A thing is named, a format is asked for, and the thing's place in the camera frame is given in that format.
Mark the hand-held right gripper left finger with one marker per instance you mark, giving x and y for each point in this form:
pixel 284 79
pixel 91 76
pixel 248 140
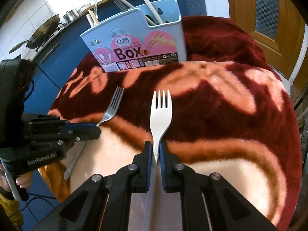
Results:
pixel 149 166

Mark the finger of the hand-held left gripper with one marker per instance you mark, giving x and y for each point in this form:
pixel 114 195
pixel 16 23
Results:
pixel 89 133
pixel 81 125

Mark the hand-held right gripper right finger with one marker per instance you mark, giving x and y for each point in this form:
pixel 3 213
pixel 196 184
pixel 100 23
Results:
pixel 163 168

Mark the metal fork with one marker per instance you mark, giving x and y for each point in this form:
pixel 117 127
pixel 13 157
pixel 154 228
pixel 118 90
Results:
pixel 113 105

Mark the white plastic spoon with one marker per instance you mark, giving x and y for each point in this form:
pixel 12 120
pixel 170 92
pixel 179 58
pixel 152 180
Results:
pixel 88 19

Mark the wooden chopstick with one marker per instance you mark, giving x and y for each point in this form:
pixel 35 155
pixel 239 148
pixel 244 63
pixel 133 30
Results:
pixel 90 15
pixel 94 18

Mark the steel knife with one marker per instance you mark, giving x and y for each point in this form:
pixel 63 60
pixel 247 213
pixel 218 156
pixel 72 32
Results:
pixel 96 7

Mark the blue plastic utensil box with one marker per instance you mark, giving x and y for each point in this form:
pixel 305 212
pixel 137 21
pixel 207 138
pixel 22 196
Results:
pixel 179 28

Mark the person's left forearm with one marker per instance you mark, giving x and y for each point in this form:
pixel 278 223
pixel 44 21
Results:
pixel 9 209

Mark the person's left hand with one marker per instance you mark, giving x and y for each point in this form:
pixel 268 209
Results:
pixel 23 181

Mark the blue kitchen cabinet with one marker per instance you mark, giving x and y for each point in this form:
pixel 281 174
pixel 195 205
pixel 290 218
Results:
pixel 48 81

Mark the orange cloth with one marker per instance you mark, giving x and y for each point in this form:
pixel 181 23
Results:
pixel 54 180

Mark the black wok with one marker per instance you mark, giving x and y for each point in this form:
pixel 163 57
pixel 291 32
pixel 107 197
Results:
pixel 44 30

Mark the red floral blanket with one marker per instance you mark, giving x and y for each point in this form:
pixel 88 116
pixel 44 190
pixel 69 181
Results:
pixel 216 96

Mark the steel pot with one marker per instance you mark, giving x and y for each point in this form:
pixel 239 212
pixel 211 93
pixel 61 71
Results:
pixel 71 15

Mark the white plastic stick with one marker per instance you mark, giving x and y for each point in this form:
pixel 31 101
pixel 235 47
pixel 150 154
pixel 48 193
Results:
pixel 150 7

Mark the wooden door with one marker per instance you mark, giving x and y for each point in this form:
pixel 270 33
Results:
pixel 284 16

